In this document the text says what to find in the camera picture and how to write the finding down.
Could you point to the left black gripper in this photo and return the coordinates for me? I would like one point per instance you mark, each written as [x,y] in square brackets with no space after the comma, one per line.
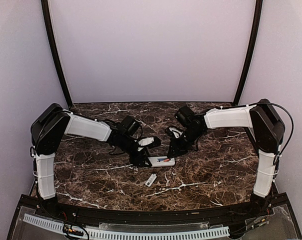
[136,160]

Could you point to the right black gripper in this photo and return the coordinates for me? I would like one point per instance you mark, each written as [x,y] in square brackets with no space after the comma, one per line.
[177,148]

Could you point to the white remote control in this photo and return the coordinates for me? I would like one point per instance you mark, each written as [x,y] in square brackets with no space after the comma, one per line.
[154,162]

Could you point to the white battery cover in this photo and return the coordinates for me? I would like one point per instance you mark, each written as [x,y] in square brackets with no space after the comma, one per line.
[151,180]

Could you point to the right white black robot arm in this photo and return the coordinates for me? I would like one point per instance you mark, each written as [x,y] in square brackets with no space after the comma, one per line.
[261,117]

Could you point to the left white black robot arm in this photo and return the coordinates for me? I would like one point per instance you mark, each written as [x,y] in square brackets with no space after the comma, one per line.
[56,122]

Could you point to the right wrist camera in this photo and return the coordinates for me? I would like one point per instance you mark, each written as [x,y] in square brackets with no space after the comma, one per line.
[173,132]

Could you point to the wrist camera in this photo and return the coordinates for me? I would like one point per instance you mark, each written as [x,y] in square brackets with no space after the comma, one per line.
[173,132]
[148,142]

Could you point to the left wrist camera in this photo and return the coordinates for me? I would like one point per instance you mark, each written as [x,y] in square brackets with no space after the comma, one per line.
[148,142]

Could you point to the white slotted cable duct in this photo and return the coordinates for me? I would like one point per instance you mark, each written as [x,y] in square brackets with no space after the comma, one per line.
[126,232]

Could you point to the black front rail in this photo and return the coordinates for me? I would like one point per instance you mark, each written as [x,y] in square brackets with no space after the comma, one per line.
[215,215]

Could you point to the right black frame post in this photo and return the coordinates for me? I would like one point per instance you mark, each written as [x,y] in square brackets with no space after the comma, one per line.
[250,51]

